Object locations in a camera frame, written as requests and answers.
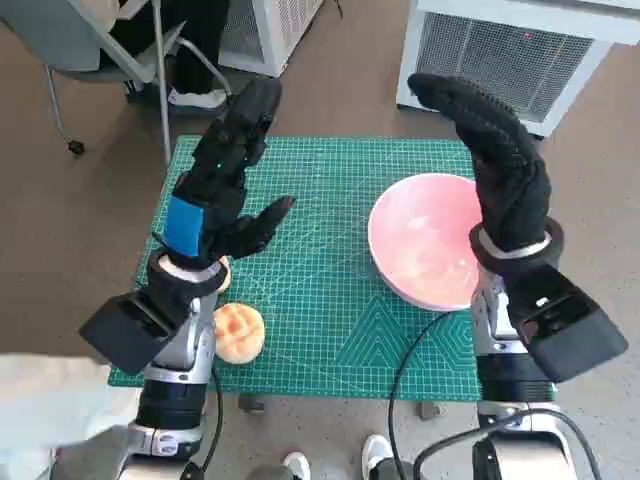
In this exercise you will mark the grey table foot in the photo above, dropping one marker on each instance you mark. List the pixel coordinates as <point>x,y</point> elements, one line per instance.
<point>429,410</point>
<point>251,403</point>

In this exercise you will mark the white shoe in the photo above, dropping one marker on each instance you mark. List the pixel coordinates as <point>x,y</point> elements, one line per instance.
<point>298,465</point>
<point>376,450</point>

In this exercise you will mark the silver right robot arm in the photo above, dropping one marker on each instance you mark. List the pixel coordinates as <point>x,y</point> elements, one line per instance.
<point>505,380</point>

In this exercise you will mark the round toy bread bun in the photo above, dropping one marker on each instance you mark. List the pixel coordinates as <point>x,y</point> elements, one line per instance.
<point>237,335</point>

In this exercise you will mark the person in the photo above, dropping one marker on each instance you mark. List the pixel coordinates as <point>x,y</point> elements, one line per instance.
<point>192,55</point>

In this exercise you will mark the long toy bread loaf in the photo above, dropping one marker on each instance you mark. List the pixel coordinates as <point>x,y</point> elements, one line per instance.
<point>226,282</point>

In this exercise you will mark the grey chair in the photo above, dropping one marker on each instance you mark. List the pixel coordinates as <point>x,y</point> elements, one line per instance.
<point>60,35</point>

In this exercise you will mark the pink bowl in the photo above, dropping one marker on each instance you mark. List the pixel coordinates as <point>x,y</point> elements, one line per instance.
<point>420,235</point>

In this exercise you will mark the green cutting mat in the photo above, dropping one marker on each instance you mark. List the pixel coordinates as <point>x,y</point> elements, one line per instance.
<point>320,225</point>

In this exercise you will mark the black left hand blue tape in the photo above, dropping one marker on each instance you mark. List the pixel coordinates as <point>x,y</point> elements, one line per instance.
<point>220,165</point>

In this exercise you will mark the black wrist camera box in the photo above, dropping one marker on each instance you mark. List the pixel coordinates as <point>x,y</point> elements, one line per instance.
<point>575,325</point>
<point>122,332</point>

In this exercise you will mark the large white vented unit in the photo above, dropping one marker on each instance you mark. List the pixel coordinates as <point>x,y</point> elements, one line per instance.
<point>500,55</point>

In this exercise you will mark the small white vented unit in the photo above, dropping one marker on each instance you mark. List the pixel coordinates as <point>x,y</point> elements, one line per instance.
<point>280,30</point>

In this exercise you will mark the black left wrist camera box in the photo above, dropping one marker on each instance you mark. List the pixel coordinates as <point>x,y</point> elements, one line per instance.
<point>122,332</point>

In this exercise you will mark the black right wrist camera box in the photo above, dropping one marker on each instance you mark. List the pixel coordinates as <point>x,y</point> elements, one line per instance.
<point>575,325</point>

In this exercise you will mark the black gloved right hand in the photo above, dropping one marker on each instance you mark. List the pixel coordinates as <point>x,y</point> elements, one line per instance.
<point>505,170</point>

